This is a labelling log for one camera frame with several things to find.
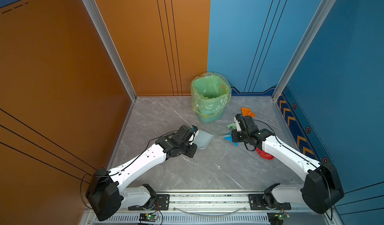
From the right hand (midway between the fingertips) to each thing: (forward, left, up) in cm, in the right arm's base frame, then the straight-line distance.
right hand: (231, 134), depth 86 cm
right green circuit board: (-38, -18, -13) cm, 44 cm away
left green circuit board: (-38, +45, -12) cm, 60 cm away
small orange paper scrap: (+25, -17, -9) cm, 31 cm away
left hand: (-9, +21, +1) cm, 23 cm away
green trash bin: (+18, +12, -8) cm, 23 cm away
